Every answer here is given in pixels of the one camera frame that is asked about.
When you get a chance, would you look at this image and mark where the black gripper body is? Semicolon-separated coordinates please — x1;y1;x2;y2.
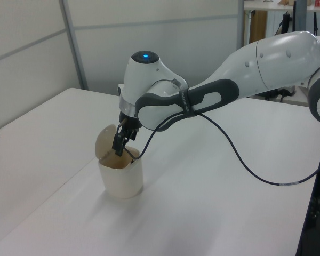
118;113;142;131

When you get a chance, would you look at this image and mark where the small white lidded bin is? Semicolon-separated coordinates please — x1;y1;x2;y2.
94;124;144;199

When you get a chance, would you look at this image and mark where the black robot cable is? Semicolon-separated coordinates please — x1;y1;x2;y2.
122;111;320;187

